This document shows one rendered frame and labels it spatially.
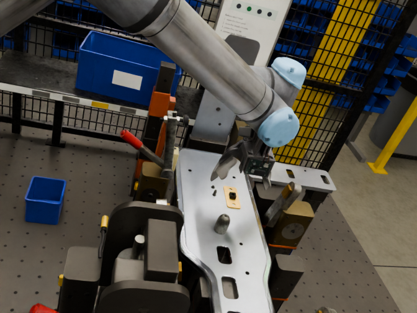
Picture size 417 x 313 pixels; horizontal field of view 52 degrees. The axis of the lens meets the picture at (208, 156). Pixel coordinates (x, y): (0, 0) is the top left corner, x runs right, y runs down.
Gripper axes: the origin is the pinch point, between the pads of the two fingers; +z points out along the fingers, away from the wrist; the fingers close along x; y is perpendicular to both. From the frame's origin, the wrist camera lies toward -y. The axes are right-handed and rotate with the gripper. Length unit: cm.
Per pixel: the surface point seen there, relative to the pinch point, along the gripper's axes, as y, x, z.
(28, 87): -32, -59, 2
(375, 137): -232, 210, 98
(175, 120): 1.7, -20.6, -16.2
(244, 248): 17.7, 0.4, 4.9
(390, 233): -108, 166, 105
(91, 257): 31.7, -33.8, -3.1
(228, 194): -0.7, -1.0, 4.6
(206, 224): 11.3, -8.1, 4.9
